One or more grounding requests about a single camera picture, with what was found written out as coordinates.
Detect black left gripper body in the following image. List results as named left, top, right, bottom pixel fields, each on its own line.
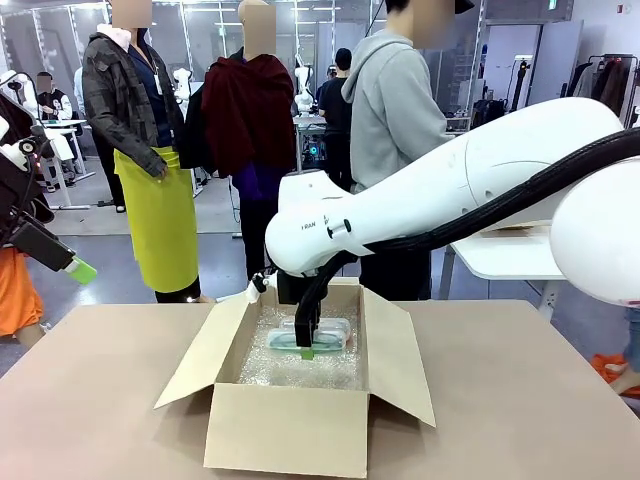
left=8, top=218, right=77, bottom=275

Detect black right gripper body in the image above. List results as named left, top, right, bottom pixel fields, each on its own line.
left=277, top=272, right=321, bottom=348

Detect clear plastic glasses case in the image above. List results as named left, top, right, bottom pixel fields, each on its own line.
left=266, top=317, right=351, bottom=354

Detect brown cardboard shipping box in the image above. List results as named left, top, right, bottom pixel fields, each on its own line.
left=153, top=276, right=437, bottom=480

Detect clear bubble wrap sheet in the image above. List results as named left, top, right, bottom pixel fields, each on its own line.
left=238, top=294, right=364, bottom=391

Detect orange baggy trousers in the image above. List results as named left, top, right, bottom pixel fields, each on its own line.
left=0, top=247, right=45, bottom=337

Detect yellow apron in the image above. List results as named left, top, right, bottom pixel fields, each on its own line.
left=113, top=146, right=200, bottom=294

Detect white desk with metal legs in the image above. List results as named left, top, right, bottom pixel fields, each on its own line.
left=42, top=117, right=96, bottom=209

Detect mannequin with bare head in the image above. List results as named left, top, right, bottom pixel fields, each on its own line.
left=178, top=0, right=297, bottom=281

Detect seated person in varsity jacket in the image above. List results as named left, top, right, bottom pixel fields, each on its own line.
left=34, top=71, right=74, bottom=121

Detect mannequin in grey jacket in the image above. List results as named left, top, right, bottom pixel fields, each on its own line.
left=81, top=0, right=202, bottom=305

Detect black computer tower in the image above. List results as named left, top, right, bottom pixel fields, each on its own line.
left=299, top=133, right=327, bottom=167

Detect white rounded table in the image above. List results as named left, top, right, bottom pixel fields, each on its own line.
left=449, top=222, right=569, bottom=321

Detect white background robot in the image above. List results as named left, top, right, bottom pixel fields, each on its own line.
left=172, top=67, right=194, bottom=106
left=293, top=54, right=316, bottom=119

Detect person in black cap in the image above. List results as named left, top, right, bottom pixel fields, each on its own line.
left=318, top=47, right=354, bottom=191

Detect dark red draped cloth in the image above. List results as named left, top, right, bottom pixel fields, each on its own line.
left=200, top=53, right=297, bottom=179

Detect person in grey hoodie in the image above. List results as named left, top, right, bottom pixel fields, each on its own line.
left=341, top=0, right=476, bottom=301

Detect orange cloth on floor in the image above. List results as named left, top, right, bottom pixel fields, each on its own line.
left=592, top=352, right=640, bottom=386

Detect clothes rack with garments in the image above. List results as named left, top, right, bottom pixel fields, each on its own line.
left=569, top=52, right=640, bottom=126

